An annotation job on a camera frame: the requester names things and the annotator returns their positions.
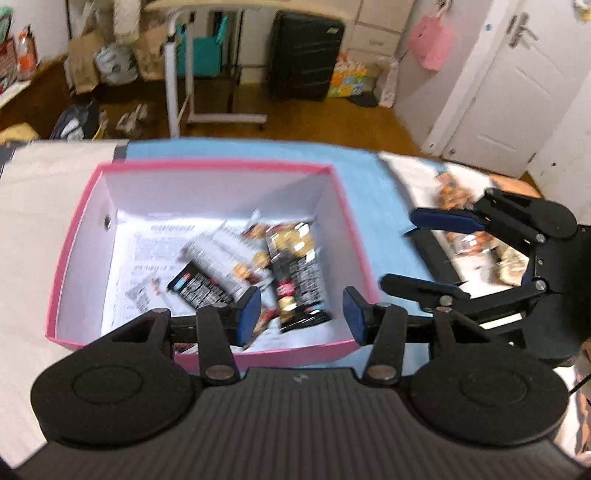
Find orange juice bottle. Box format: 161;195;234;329
16;25;38;81

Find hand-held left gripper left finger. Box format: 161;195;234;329
78;286;262;386

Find black snack packet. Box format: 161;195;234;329
167;262;237;309
406;228;468;284

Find wooden-top rolling desk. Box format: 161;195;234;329
145;0;287;138

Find white drawer cabinet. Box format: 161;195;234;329
348;0;416;65

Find wooden nightstand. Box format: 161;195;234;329
0;55;70;134

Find printed paper sheet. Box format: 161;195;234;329
113;215;222;324

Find black bag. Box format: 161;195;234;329
51;99;101;140

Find pink hanging bag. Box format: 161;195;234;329
409;4;455;72

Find clear tray of coated peanuts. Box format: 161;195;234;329
433;172;502;257

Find metal door handle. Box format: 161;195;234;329
508;14;539;48

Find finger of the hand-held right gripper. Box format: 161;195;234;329
379;273;549;324
410;187;550;245

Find teal bag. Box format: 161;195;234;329
187;16;230;77

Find black printed cracker packet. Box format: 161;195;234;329
268;224;334;334

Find pink cardboard box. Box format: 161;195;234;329
45;158;379;370

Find brown paper bag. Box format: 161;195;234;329
134;28;169;81
69;32;105;95

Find white printed bag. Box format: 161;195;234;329
95;44;139;86

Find white patterned plastic bag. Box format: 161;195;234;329
379;58;400;108

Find pale slippers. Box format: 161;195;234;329
115;104;149;132

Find white door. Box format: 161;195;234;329
434;0;591;172

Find black suitcase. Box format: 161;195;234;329
268;10;346;102

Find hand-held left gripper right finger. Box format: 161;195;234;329
342;286;509;386

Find yellow pillow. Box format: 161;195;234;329
0;122;40;144

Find beige snack bag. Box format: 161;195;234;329
496;247;530;286

